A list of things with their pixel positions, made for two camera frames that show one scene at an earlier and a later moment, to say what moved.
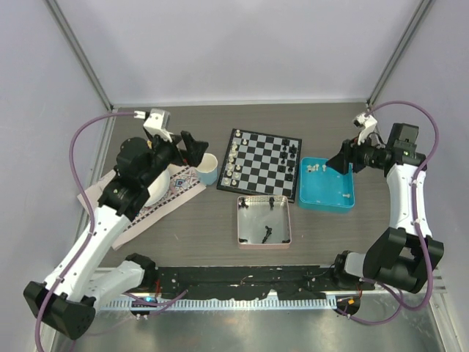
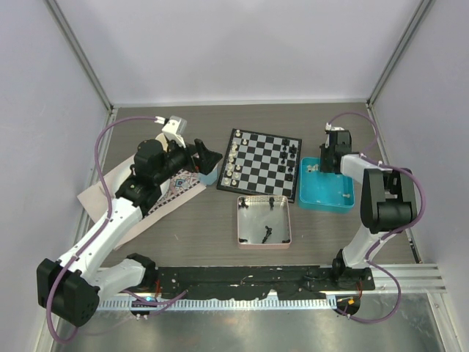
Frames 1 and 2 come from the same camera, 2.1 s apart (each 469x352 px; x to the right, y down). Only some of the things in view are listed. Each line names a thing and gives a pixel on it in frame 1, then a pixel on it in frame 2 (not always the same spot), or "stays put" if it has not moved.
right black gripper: [341, 162] -> [323, 166]
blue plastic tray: [322, 187] stays put
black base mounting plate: [250, 282] stays put
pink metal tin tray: [263, 221] stays put
